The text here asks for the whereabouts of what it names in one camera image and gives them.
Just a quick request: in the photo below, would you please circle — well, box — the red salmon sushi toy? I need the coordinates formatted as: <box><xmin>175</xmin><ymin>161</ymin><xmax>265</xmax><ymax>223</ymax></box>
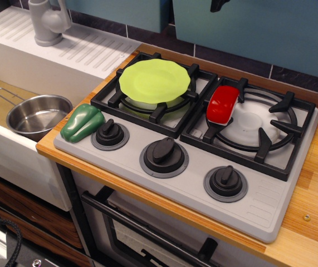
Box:
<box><xmin>206</xmin><ymin>85</ymin><xmax>239</xmax><ymax>126</ymax></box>

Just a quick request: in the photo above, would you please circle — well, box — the teal wall box left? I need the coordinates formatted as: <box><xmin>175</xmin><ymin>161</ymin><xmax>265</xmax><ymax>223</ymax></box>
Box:
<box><xmin>66</xmin><ymin>0</ymin><xmax>170</xmax><ymax>33</ymax></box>

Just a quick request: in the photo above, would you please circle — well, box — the black stove knob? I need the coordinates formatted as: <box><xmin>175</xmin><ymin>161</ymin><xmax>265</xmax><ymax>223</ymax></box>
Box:
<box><xmin>139</xmin><ymin>137</ymin><xmax>189</xmax><ymax>179</ymax></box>
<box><xmin>91</xmin><ymin>119</ymin><xmax>130</xmax><ymax>151</ymax></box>
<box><xmin>203</xmin><ymin>165</ymin><xmax>248</xmax><ymax>203</ymax></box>

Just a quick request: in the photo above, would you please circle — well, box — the white toy sink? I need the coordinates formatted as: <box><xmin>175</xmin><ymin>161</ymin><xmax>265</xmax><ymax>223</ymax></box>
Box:
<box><xmin>0</xmin><ymin>7</ymin><xmax>139</xmax><ymax>211</ymax></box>

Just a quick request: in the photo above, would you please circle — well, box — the grey toy faucet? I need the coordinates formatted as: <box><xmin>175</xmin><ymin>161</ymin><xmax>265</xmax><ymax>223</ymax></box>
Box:
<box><xmin>28</xmin><ymin>0</ymin><xmax>71</xmax><ymax>47</ymax></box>

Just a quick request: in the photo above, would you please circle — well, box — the teal wall box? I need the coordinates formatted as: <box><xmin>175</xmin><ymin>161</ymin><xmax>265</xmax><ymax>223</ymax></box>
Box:
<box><xmin>173</xmin><ymin>1</ymin><xmax>318</xmax><ymax>77</ymax></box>
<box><xmin>66</xmin><ymin>0</ymin><xmax>170</xmax><ymax>33</ymax></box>

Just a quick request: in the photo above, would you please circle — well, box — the black burner grate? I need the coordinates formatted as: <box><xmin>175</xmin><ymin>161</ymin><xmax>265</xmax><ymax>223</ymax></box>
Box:
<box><xmin>91</xmin><ymin>52</ymin><xmax>218</xmax><ymax>138</ymax></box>
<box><xmin>180</xmin><ymin>77</ymin><xmax>318</xmax><ymax>181</ymax></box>

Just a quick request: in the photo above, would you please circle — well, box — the teal wall box right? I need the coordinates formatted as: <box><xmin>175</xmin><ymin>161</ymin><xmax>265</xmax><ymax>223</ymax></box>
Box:
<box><xmin>173</xmin><ymin>1</ymin><xmax>318</xmax><ymax>77</ymax></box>

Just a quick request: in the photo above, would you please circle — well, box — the black braided cable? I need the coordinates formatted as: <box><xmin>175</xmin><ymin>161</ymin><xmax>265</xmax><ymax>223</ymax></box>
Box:
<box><xmin>0</xmin><ymin>218</ymin><xmax>23</xmax><ymax>267</ymax></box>

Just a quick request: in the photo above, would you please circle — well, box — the black oven door handle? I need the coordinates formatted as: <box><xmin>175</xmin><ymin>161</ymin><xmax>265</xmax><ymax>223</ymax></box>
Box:
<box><xmin>81</xmin><ymin>188</ymin><xmax>217</xmax><ymax>266</ymax></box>

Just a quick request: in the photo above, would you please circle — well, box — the right black burner grate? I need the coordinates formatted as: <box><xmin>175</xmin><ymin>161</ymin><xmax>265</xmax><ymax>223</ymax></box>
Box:
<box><xmin>180</xmin><ymin>77</ymin><xmax>318</xmax><ymax>181</ymax></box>

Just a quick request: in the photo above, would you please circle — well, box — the small steel saucepan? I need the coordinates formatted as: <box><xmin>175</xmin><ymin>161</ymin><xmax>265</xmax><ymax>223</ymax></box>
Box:
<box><xmin>0</xmin><ymin>87</ymin><xmax>73</xmax><ymax>142</ymax></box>

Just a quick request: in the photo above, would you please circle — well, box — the grey toy stove top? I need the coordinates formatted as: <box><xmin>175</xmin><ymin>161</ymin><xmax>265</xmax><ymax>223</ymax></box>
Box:
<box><xmin>53</xmin><ymin>75</ymin><xmax>318</xmax><ymax>244</ymax></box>

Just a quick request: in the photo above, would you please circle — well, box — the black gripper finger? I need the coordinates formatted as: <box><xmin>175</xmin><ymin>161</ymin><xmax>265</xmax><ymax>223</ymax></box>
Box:
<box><xmin>210</xmin><ymin>0</ymin><xmax>230</xmax><ymax>12</ymax></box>

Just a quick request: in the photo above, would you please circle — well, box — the middle black stove knob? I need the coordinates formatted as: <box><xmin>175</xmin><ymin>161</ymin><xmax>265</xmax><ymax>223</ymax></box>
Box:
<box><xmin>139</xmin><ymin>137</ymin><xmax>189</xmax><ymax>179</ymax></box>

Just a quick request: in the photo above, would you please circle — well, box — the left black stove knob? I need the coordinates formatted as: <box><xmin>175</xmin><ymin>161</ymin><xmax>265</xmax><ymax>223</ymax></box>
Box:
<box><xmin>91</xmin><ymin>119</ymin><xmax>130</xmax><ymax>151</ymax></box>

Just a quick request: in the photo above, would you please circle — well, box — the right black stove knob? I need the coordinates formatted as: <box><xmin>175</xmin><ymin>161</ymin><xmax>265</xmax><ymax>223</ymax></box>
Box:
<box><xmin>203</xmin><ymin>165</ymin><xmax>248</xmax><ymax>203</ymax></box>

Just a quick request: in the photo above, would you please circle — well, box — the light green plastic plate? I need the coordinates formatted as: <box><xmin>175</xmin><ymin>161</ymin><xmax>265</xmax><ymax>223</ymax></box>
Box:
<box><xmin>119</xmin><ymin>59</ymin><xmax>190</xmax><ymax>104</ymax></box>

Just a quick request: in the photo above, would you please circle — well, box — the left black burner grate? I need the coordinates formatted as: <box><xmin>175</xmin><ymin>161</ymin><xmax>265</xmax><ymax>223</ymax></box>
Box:
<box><xmin>91</xmin><ymin>52</ymin><xmax>218</xmax><ymax>138</ymax></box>

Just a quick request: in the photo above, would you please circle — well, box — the green toy bell pepper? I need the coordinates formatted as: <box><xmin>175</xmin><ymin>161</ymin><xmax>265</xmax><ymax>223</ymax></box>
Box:
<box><xmin>60</xmin><ymin>103</ymin><xmax>105</xmax><ymax>143</ymax></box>

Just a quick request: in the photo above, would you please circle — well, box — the toy oven door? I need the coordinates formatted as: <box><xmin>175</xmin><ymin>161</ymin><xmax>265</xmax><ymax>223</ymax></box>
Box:
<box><xmin>72</xmin><ymin>172</ymin><xmax>272</xmax><ymax>266</ymax></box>

